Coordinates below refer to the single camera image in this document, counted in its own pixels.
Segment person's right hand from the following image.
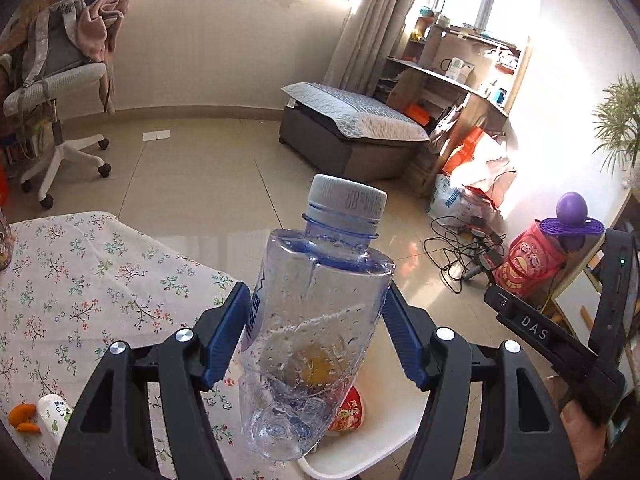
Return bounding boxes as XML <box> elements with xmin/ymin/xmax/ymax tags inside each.
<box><xmin>560</xmin><ymin>400</ymin><xmax>606</xmax><ymax>479</ymax></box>

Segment clear plastic water bottle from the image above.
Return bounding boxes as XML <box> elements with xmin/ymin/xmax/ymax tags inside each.
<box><xmin>239</xmin><ymin>174</ymin><xmax>395</xmax><ymax>462</ymax></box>

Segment white printed shopping bag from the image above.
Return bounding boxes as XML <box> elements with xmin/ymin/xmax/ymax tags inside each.
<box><xmin>426</xmin><ymin>174</ymin><xmax>486</xmax><ymax>226</ymax></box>

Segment grey storage bench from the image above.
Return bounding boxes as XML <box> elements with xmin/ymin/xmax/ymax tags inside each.
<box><xmin>279</xmin><ymin>105</ymin><xmax>422</xmax><ymax>183</ymax></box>

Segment orange peel near edge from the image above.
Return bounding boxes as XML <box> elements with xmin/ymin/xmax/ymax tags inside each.
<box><xmin>8</xmin><ymin>403</ymin><xmax>41</xmax><ymax>434</ymax></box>

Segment purple balance ball toy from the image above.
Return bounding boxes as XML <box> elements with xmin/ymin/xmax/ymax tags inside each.
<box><xmin>539</xmin><ymin>192</ymin><xmax>605</xmax><ymax>252</ymax></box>

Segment potted green plant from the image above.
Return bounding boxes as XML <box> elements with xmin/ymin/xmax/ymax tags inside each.
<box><xmin>593</xmin><ymin>75</ymin><xmax>640</xmax><ymax>174</ymax></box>

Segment quilted bench cover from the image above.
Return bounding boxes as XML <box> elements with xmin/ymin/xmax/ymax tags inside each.
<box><xmin>281</xmin><ymin>82</ymin><xmax>430</xmax><ymax>142</ymax></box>

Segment white small bottle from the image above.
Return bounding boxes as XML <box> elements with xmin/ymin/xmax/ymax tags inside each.
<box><xmin>37</xmin><ymin>393</ymin><xmax>73</xmax><ymax>446</ymax></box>

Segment beige curtain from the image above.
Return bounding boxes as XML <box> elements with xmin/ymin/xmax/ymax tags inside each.
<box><xmin>322</xmin><ymin>0</ymin><xmax>416</xmax><ymax>96</ymax></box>

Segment floral tablecloth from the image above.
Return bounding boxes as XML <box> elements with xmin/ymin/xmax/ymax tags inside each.
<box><xmin>0</xmin><ymin>210</ymin><xmax>302</xmax><ymax>480</ymax></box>

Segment white paper on floor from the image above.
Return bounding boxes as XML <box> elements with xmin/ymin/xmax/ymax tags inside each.
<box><xmin>142</xmin><ymin>130</ymin><xmax>170</xmax><ymax>142</ymax></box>

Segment white plastic trash bin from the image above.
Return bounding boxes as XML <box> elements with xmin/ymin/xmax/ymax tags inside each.
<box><xmin>297</xmin><ymin>332</ymin><xmax>428</xmax><ymax>479</ymax></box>

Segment wooden desk shelf unit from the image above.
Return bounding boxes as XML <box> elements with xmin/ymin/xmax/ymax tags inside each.
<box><xmin>373</xmin><ymin>11</ymin><xmax>528</xmax><ymax>197</ymax></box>

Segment wooden cabinet with drawers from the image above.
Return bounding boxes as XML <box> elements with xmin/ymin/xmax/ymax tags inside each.
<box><xmin>552</xmin><ymin>188</ymin><xmax>639</xmax><ymax>344</ymax></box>

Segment black cables on floor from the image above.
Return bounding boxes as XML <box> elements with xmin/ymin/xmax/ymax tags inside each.
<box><xmin>422</xmin><ymin>213</ymin><xmax>509</xmax><ymax>295</ymax></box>

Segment red cylindrical snack bin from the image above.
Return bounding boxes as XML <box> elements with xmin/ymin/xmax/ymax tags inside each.
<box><xmin>494</xmin><ymin>220</ymin><xmax>566</xmax><ymax>298</ymax></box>

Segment orange shopping bag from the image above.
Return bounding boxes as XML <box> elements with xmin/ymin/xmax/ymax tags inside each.
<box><xmin>441</xmin><ymin>126</ymin><xmax>519</xmax><ymax>212</ymax></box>

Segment white office chair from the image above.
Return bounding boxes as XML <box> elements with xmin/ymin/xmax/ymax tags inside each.
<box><xmin>2</xmin><ymin>0</ymin><xmax>113</xmax><ymax>212</ymax></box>

